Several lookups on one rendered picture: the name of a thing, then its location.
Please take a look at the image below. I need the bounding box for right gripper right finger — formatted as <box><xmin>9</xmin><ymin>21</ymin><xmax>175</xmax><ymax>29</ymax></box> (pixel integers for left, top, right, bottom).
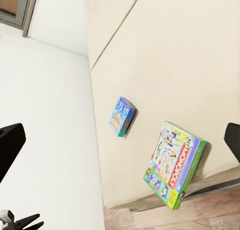
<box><xmin>224</xmin><ymin>123</ymin><xmax>240</xmax><ymax>163</ymax></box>

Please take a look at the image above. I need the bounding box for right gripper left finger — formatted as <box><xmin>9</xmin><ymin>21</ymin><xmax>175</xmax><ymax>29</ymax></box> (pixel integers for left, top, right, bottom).
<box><xmin>0</xmin><ymin>123</ymin><xmax>26</xmax><ymax>183</ymax></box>

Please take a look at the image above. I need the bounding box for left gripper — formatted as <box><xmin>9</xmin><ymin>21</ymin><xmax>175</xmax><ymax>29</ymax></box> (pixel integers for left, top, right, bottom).
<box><xmin>4</xmin><ymin>213</ymin><xmax>44</xmax><ymax>230</ymax></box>

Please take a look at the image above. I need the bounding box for board game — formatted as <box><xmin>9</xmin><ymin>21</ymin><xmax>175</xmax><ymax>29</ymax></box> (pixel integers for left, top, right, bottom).
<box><xmin>144</xmin><ymin>121</ymin><xmax>207</xmax><ymax>210</ymax></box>
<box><xmin>109</xmin><ymin>97</ymin><xmax>136</xmax><ymax>137</ymax></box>

